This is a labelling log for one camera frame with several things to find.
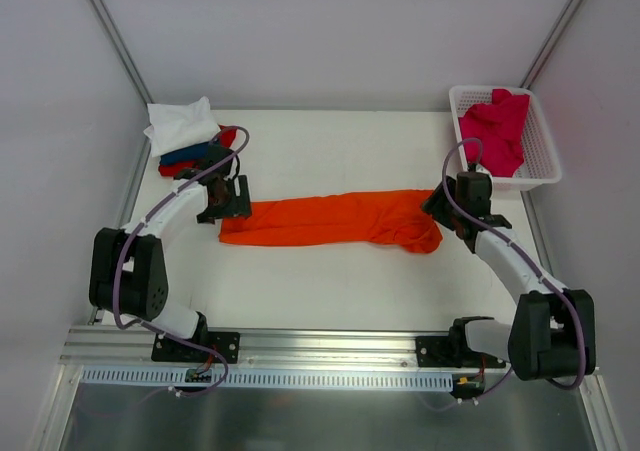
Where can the blue folded t-shirt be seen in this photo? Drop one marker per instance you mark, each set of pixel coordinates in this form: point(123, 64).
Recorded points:
point(190, 153)

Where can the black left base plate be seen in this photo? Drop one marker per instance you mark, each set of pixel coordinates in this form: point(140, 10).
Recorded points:
point(227, 344)

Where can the white slotted cable duct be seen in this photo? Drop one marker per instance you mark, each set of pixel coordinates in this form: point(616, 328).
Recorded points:
point(272, 379)

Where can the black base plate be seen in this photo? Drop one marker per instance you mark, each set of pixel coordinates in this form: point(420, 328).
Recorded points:
point(445, 351)
point(227, 344)

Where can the orange t-shirt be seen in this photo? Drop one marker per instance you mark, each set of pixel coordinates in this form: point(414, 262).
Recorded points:
point(383, 218)

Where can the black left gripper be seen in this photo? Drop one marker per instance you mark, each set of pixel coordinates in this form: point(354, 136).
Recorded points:
point(239, 196)

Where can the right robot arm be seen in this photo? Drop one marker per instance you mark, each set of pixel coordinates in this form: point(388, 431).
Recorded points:
point(552, 334)

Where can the white folded t-shirt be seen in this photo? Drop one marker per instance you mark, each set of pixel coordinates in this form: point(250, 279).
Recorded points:
point(174, 127)

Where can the magenta crumpled t-shirt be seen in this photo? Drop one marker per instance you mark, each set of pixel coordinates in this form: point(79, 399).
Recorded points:
point(499, 125)

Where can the white plastic basket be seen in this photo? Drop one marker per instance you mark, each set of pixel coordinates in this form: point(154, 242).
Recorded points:
point(541, 163)

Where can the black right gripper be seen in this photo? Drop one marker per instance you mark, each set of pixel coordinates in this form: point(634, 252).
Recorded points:
point(439, 204)

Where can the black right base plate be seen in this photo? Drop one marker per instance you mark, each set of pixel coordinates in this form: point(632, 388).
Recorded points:
point(445, 351)

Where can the aluminium mounting rail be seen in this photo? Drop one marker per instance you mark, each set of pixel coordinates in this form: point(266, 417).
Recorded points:
point(274, 349)

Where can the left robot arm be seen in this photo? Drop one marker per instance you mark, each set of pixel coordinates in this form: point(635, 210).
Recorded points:
point(128, 270)

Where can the red folded t-shirt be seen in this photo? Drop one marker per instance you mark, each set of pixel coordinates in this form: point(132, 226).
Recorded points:
point(225, 140)

